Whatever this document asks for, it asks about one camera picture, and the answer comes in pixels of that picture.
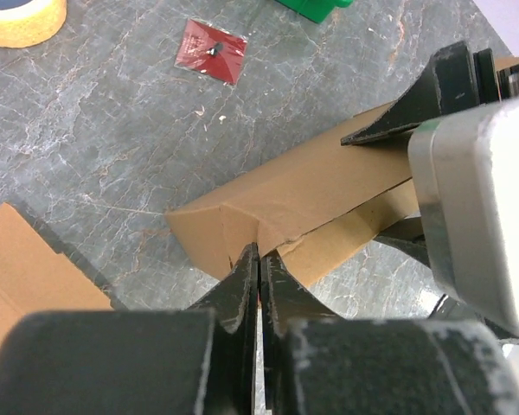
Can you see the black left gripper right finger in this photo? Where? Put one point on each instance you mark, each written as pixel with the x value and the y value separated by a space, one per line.
pixel 316 362

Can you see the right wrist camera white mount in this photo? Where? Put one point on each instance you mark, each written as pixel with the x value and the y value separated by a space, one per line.
pixel 465 170

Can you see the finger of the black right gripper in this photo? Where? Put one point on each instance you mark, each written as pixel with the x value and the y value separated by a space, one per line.
pixel 448 84
pixel 407 236

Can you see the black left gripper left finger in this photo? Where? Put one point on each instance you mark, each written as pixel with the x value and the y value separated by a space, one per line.
pixel 200 360

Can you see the flat cardboard sheet on left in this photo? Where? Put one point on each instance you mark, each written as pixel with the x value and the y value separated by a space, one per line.
pixel 33 277

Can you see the brown cardboard box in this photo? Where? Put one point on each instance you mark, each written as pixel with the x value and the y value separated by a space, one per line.
pixel 317 204

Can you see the yellow tape roll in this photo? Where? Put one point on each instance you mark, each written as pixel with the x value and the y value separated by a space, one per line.
pixel 27 23

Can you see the red packet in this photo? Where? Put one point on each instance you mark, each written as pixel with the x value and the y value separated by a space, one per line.
pixel 211 51

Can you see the green plastic tray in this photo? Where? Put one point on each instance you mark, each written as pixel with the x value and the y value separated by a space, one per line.
pixel 315 10

